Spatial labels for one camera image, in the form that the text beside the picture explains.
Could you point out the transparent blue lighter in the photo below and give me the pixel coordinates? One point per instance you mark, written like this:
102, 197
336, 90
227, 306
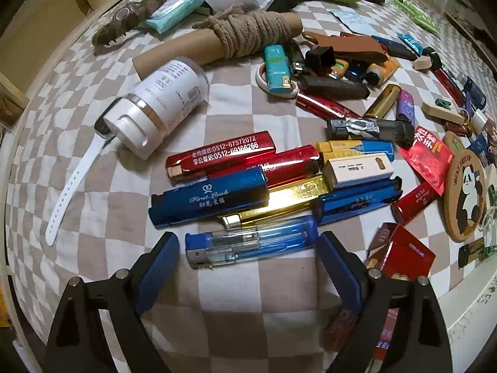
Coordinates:
222, 248

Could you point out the red phone number lighter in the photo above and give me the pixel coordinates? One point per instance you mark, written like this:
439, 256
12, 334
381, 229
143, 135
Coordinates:
225, 154

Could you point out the brown leather sheath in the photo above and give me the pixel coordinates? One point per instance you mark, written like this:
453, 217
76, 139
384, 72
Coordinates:
356, 47

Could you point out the red cigarette box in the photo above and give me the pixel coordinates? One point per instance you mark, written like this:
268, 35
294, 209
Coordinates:
398, 254

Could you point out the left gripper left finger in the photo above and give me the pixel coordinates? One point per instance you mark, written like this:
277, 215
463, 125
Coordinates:
151, 271

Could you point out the teal lighter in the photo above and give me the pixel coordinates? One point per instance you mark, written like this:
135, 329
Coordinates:
277, 71

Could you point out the glossy red lighter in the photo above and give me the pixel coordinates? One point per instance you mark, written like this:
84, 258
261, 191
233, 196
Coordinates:
280, 168

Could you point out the purple lighter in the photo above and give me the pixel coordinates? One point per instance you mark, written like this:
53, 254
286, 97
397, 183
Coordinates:
405, 107

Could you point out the white and gold lighter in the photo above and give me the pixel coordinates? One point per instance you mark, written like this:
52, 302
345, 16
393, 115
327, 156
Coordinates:
345, 172

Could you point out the panda wooden coaster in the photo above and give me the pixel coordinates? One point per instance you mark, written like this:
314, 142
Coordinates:
464, 197

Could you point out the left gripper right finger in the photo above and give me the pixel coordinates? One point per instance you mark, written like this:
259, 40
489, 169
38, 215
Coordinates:
345, 269

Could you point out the dark blue flat lighter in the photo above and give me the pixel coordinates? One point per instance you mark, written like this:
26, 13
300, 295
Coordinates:
355, 200

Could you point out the small red lighter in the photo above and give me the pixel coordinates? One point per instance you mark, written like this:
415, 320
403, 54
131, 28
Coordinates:
409, 206

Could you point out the red snack packet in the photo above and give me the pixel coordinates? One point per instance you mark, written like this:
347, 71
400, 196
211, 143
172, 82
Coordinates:
430, 157

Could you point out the green wet wipes pack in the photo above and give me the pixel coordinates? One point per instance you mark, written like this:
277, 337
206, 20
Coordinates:
417, 15

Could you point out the cardboard tube with rope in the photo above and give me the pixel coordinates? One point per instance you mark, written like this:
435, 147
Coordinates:
232, 33

